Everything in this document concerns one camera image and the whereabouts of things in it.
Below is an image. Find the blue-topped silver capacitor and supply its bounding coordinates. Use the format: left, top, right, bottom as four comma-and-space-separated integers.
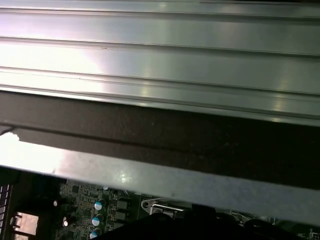
89, 227, 103, 240
91, 214, 105, 227
94, 198, 107, 211

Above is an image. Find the green motherboard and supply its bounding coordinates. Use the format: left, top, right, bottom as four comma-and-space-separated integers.
56, 178, 320, 240

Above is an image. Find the grey open PC case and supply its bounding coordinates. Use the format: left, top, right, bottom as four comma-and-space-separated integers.
0, 90, 320, 240

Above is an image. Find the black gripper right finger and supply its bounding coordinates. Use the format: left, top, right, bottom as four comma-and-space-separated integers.
244, 219, 305, 240

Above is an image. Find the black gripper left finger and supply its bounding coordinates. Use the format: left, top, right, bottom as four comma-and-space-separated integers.
103, 203, 245, 240

